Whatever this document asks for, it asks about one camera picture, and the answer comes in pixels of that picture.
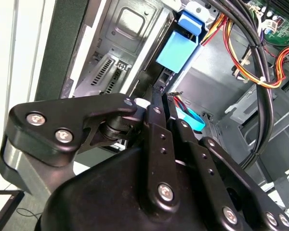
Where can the hard disk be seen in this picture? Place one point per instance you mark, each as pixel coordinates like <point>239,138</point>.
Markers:
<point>175,50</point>

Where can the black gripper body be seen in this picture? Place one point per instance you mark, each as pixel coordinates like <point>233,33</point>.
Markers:
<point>106,199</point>

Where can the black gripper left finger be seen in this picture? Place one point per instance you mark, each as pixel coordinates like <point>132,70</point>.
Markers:
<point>62,113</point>

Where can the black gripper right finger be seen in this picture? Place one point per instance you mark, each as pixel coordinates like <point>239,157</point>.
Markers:
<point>207,166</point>

